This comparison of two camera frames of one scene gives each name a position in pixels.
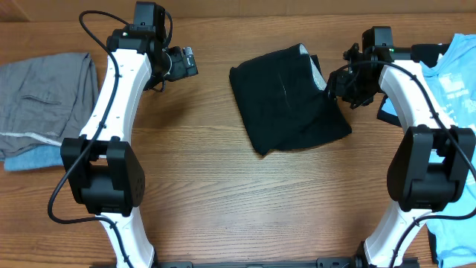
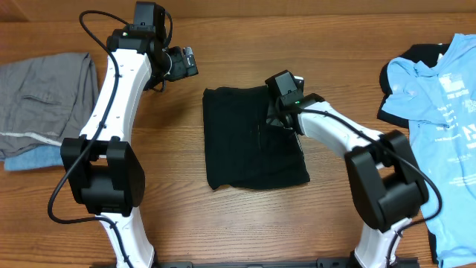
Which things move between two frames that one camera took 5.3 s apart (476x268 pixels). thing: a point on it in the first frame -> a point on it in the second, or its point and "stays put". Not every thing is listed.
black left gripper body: (178, 68) stays put
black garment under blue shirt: (427, 53) stays put
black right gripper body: (358, 88) -> (274, 118)
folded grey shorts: (45, 100) stays put
